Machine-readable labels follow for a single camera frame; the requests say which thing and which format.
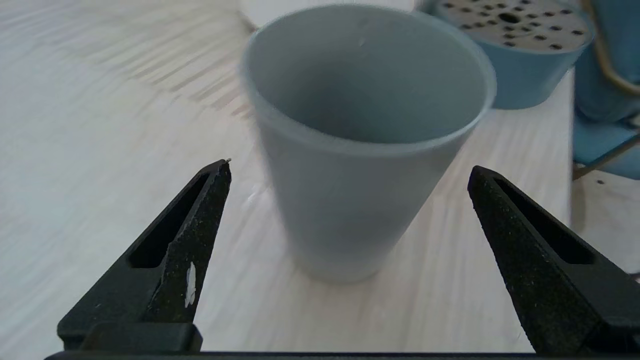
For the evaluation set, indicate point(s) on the large blue perforated drip tray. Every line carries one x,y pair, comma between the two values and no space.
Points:
525,75

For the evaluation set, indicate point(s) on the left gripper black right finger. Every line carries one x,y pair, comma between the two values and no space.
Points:
540,280

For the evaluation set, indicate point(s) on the teal upholstered bench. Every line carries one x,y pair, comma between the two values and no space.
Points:
605,85

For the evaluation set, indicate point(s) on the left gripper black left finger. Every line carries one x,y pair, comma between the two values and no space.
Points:
180,260

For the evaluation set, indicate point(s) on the grey plastic cup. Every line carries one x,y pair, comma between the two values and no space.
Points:
350,200

